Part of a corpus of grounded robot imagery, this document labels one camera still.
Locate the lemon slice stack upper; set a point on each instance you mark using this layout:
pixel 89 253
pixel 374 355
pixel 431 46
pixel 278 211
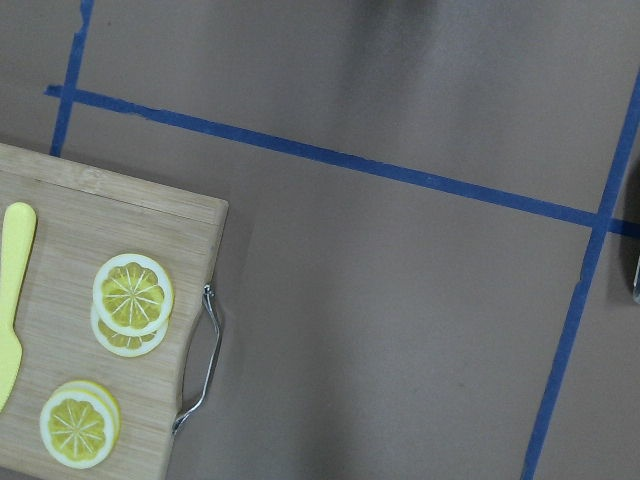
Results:
pixel 133 299

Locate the lemon slice stack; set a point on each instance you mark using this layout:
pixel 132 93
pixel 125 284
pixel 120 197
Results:
pixel 80 424
pixel 133 299

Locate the yellow plastic knife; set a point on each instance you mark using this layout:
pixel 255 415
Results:
pixel 17 235

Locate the lemon slice stack lower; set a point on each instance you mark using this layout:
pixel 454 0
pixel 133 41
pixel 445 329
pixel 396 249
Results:
pixel 80 424

